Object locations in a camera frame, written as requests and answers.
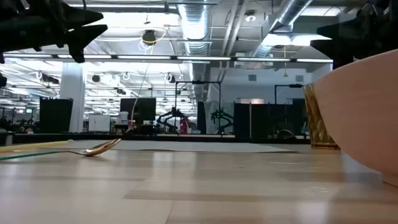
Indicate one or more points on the black background rig frame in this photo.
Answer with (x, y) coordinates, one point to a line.
(199, 82)

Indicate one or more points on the red background object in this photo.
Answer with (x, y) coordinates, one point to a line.
(184, 126)

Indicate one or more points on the black aluminium table frame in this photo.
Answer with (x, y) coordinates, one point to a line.
(93, 137)

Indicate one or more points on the white cabinet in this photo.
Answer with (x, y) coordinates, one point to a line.
(99, 123)

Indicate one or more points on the overhead light bar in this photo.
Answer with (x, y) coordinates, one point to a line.
(202, 58)

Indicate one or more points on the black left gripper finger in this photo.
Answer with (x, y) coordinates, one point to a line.
(81, 17)
(81, 37)

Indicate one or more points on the green background robot arm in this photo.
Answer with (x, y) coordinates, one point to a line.
(222, 116)

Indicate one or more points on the silver ventilation duct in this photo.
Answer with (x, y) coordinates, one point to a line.
(289, 12)
(194, 21)

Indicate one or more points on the white bucket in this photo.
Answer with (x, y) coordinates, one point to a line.
(123, 117)

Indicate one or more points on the pink bowl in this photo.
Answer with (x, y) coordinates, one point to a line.
(367, 118)

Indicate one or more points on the black partition panel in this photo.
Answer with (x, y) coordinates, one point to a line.
(56, 115)
(143, 109)

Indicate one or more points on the amber ribbed glass cup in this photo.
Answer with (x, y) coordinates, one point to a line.
(317, 130)

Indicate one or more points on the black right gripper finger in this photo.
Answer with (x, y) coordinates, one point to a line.
(342, 29)
(339, 49)

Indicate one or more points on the long black partition wall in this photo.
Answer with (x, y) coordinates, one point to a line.
(267, 119)

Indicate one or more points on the black background robot arm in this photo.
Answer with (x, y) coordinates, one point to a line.
(169, 118)

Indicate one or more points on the white pillar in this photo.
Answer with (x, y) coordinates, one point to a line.
(73, 93)

